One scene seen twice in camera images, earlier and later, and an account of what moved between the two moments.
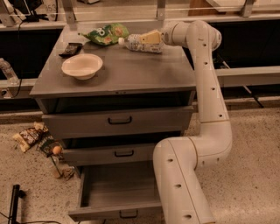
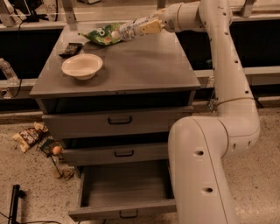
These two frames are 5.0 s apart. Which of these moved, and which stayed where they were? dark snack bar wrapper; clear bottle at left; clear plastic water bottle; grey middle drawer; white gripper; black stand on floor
Moved: white gripper; clear plastic water bottle
Stayed: grey middle drawer; black stand on floor; dark snack bar wrapper; clear bottle at left
